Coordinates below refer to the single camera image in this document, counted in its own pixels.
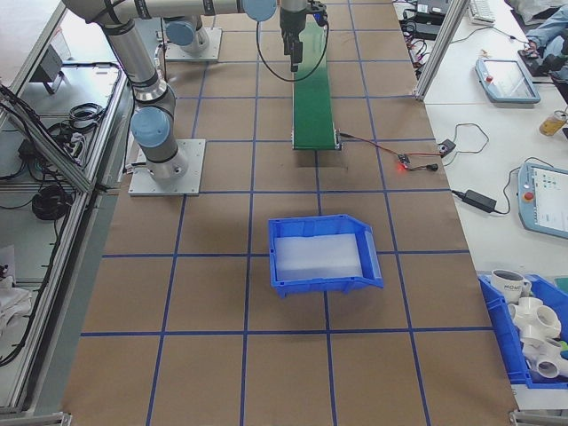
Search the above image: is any grey metal box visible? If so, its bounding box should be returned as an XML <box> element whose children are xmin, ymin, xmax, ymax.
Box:
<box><xmin>29</xmin><ymin>43</ymin><xmax>67</xmax><ymax>95</ymax></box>

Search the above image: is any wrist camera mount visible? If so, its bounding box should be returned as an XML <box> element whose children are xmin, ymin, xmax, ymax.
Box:
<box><xmin>309</xmin><ymin>0</ymin><xmax>331</xmax><ymax>27</ymax></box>

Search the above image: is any aluminium extrusion post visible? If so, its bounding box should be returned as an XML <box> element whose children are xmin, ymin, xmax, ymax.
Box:
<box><xmin>414</xmin><ymin>0</ymin><xmax>468</xmax><ymax>101</ymax></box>

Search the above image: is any black cable bundle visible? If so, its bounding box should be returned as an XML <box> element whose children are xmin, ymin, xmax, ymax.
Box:
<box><xmin>0</xmin><ymin>83</ymin><xmax>75</xmax><ymax>163</ymax></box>

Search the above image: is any clear cup of yellow drink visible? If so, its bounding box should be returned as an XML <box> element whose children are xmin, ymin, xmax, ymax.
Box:
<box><xmin>538</xmin><ymin>109</ymin><xmax>568</xmax><ymax>138</ymax></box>

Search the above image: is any blue-sleeved person forearm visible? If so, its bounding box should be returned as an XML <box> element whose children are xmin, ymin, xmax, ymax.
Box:
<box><xmin>526</xmin><ymin>4</ymin><xmax>568</xmax><ymax>51</ymax></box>

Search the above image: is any thin black looped cable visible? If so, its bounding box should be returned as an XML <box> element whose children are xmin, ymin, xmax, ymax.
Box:
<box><xmin>445</xmin><ymin>122</ymin><xmax>489</xmax><ymax>168</ymax></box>

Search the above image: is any red and black wire pair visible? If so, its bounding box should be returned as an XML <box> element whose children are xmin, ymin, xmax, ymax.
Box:
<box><xmin>339</xmin><ymin>130</ymin><xmax>445</xmax><ymax>160</ymax></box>

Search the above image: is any white square base plate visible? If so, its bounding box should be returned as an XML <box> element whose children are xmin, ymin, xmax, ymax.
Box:
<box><xmin>127</xmin><ymin>138</ymin><xmax>208</xmax><ymax>197</ymax></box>
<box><xmin>163</xmin><ymin>28</ymin><xmax>224</xmax><ymax>62</ymax></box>

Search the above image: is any white printed mug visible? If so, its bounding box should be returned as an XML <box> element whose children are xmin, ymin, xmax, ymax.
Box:
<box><xmin>489</xmin><ymin>268</ymin><xmax>533</xmax><ymax>305</ymax></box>

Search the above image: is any blue open-front storage bin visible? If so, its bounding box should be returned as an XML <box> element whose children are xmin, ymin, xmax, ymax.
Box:
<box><xmin>267</xmin><ymin>213</ymin><xmax>385</xmax><ymax>300</ymax></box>

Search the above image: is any red and black lead bundle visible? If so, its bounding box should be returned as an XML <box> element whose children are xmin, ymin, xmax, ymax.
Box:
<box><xmin>404</xmin><ymin>37</ymin><xmax>432</xmax><ymax>70</ymax></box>

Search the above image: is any green conveyor belt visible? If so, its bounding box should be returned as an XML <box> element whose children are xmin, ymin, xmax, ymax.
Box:
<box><xmin>290</xmin><ymin>16</ymin><xmax>343</xmax><ymax>153</ymax></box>

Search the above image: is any black desk device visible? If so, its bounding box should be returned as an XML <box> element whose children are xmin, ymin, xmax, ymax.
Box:
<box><xmin>517</xmin><ymin>47</ymin><xmax>547</xmax><ymax>76</ymax></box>

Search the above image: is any thick black cable coil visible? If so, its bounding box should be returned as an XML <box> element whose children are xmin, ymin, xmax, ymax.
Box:
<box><xmin>31</xmin><ymin>185</ymin><xmax>75</xmax><ymax>222</ymax></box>

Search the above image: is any grey teach pendant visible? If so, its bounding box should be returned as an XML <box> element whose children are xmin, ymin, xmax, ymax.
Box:
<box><xmin>474</xmin><ymin>57</ymin><xmax>542</xmax><ymax>106</ymax></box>
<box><xmin>513</xmin><ymin>160</ymin><xmax>568</xmax><ymax>237</ymax></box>

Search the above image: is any large blue parts bin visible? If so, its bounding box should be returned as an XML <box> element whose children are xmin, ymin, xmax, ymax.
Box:
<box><xmin>477</xmin><ymin>273</ymin><xmax>568</xmax><ymax>391</ymax></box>

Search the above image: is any black power adapter brick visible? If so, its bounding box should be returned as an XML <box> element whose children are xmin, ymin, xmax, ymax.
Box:
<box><xmin>462</xmin><ymin>189</ymin><xmax>499</xmax><ymax>212</ymax></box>

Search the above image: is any thin black cable coil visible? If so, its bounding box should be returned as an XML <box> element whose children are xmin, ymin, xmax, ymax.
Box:
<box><xmin>68</xmin><ymin>103</ymin><xmax>107</xmax><ymax>124</ymax></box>

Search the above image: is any white foam pad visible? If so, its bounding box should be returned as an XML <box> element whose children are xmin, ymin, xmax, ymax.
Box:
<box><xmin>271</xmin><ymin>232</ymin><xmax>363</xmax><ymax>283</ymax></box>

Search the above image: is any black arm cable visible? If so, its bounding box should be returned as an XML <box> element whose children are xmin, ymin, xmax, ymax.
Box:
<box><xmin>255</xmin><ymin>20</ymin><xmax>333</xmax><ymax>84</ymax></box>

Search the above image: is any black labelled power supply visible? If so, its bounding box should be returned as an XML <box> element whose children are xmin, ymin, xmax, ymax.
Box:
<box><xmin>414</xmin><ymin>0</ymin><xmax>450</xmax><ymax>14</ymax></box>

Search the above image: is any white PVC pipe fitting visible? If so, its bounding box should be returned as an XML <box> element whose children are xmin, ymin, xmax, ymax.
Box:
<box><xmin>519</xmin><ymin>336</ymin><xmax>568</xmax><ymax>381</ymax></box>
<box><xmin>507</xmin><ymin>296</ymin><xmax>565</xmax><ymax>343</ymax></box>

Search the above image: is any white cloth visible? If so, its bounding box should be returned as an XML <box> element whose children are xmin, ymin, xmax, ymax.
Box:
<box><xmin>0</xmin><ymin>245</ymin><xmax>33</xmax><ymax>341</ymax></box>

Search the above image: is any black adapter cable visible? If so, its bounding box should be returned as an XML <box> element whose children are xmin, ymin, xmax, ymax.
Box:
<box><xmin>494</xmin><ymin>168</ymin><xmax>525</xmax><ymax>216</ymax></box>

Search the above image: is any V-shaped metal bar frame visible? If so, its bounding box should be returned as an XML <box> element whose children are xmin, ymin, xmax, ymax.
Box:
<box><xmin>0</xmin><ymin>0</ymin><xmax>134</xmax><ymax>418</ymax></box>

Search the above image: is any white keyboard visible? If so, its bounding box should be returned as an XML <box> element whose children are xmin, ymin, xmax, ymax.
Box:
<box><xmin>469</xmin><ymin>0</ymin><xmax>497</xmax><ymax>24</ymax></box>

